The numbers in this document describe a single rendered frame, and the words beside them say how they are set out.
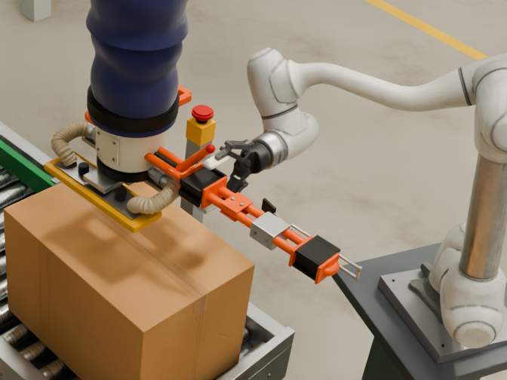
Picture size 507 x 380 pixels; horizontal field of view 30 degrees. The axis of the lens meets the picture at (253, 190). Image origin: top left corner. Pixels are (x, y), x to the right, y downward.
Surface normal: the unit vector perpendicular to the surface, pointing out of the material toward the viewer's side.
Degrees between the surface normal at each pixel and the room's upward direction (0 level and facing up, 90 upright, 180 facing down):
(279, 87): 69
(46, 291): 90
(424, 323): 5
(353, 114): 0
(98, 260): 0
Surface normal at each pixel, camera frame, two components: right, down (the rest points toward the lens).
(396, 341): 0.12, -0.78
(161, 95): 0.60, 0.39
